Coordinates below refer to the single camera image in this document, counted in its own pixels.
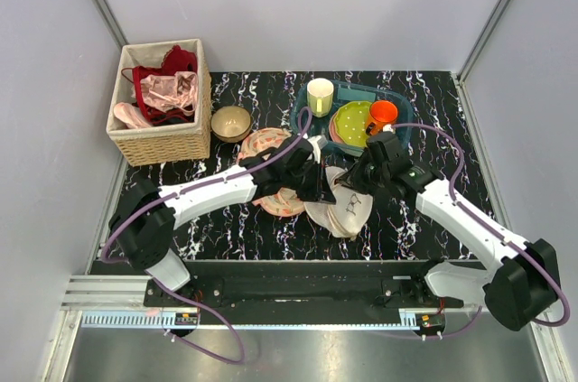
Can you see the wicker laundry basket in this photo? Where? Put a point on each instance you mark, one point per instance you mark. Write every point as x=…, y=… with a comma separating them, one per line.
x=161, y=144

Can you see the beige ceramic bowl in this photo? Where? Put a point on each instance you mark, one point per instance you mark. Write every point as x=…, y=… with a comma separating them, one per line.
x=231, y=124

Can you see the red lace bra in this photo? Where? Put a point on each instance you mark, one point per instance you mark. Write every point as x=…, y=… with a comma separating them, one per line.
x=176, y=59

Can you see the teal plastic dish tray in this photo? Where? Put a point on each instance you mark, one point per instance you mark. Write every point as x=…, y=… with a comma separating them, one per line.
x=344, y=93

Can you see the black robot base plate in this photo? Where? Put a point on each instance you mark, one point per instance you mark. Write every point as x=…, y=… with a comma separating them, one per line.
x=396, y=284

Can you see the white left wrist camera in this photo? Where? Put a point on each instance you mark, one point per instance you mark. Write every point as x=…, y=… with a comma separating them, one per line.
x=318, y=142

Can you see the aluminium frame rail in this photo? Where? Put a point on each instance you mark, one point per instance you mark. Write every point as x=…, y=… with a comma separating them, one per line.
x=135, y=302

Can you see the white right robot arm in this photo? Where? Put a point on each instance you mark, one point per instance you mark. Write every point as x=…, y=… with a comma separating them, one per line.
x=518, y=279

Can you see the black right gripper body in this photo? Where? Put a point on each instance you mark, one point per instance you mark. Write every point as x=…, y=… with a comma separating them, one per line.
x=367, y=177

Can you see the white mesh cylindrical laundry bag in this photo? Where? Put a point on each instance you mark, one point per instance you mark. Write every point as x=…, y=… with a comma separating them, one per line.
x=348, y=215

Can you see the green polka dot plate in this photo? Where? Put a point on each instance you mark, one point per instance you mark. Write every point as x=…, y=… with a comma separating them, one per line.
x=350, y=123

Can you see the orange mug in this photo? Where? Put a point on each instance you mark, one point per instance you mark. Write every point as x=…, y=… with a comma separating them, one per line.
x=380, y=114

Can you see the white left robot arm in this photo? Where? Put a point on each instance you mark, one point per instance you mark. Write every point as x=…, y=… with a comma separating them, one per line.
x=143, y=227

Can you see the pink satin garment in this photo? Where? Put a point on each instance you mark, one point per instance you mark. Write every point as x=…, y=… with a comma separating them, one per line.
x=162, y=100

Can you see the pink plate under green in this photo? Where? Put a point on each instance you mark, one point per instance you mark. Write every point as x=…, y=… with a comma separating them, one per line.
x=345, y=148

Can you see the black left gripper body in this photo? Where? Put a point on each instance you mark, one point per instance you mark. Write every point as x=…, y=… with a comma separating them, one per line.
x=308, y=180

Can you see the cream ceramic cup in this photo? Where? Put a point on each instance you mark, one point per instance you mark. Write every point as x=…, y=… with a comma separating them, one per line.
x=320, y=96

